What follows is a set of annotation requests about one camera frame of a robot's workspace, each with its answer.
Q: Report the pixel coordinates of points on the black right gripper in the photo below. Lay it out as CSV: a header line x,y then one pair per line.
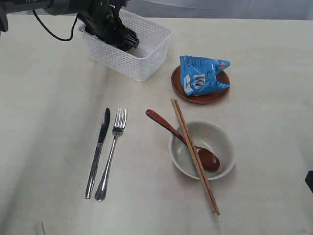
x,y
309,180

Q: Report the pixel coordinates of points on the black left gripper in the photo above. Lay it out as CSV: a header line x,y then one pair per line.
x,y
103,21

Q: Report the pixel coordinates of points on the white perforated plastic basket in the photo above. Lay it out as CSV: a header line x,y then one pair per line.
x,y
137,63

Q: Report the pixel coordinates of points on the brown round plate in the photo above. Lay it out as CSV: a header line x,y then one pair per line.
x,y
201,100

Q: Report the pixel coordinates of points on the silver fork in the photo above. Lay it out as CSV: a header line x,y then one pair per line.
x,y
117,131

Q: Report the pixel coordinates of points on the brown wooden spoon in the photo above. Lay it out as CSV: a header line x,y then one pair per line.
x,y
208,159

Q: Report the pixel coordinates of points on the silver table knife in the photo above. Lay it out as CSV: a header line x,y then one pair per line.
x,y
102,134

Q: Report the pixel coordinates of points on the wooden chopstick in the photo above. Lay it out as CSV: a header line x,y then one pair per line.
x,y
198,156
190,151

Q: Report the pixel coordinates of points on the speckled white bowl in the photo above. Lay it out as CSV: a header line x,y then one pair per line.
x,y
205,135

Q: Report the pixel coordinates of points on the blue snack bag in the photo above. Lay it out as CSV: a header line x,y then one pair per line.
x,y
198,75

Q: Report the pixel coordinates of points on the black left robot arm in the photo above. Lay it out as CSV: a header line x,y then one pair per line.
x,y
52,7

